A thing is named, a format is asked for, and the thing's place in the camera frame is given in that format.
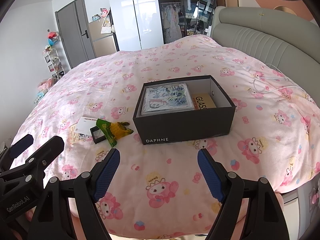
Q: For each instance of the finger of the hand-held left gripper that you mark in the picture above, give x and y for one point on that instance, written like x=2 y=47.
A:
x=21 y=146
x=50 y=147

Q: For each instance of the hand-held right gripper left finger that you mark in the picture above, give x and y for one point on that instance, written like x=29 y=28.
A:
x=107 y=175

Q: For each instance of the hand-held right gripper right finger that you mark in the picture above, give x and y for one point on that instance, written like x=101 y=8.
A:
x=210 y=177

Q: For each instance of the small black display box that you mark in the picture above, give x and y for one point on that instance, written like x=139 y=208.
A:
x=96 y=136

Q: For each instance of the white envelope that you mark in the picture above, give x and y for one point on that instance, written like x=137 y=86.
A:
x=85 y=126

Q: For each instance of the green yellow snack packet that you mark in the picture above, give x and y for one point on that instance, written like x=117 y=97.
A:
x=116 y=130

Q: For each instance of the black shoe box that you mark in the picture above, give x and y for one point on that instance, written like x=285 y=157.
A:
x=185 y=127

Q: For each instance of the yellow cartoon card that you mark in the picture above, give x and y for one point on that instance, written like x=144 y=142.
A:
x=73 y=135

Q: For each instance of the pink bag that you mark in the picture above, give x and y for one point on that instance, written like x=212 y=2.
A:
x=46 y=83

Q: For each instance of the white shelf rack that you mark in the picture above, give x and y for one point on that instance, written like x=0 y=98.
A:
x=53 y=62

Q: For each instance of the illustrated book in box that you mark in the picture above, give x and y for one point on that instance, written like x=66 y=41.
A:
x=165 y=100

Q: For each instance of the red blue plush toy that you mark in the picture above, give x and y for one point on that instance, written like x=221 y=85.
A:
x=52 y=37

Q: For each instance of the beige fridge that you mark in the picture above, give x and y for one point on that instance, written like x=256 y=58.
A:
x=105 y=42

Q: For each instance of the grey door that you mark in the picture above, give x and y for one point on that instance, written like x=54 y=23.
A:
x=75 y=30

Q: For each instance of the pink printed blanket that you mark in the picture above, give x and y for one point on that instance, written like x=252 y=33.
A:
x=160 y=62

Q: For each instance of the pink plush toy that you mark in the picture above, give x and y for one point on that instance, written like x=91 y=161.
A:
x=105 y=12

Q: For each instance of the grey padded headboard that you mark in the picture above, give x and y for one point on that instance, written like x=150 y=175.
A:
x=262 y=35

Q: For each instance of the white glossy wardrobe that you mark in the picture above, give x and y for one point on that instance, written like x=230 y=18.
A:
x=135 y=17

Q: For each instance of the glass display cabinet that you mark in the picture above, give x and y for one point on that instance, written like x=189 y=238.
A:
x=175 y=17

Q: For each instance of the white wall charger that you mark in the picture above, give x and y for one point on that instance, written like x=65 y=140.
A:
x=207 y=31

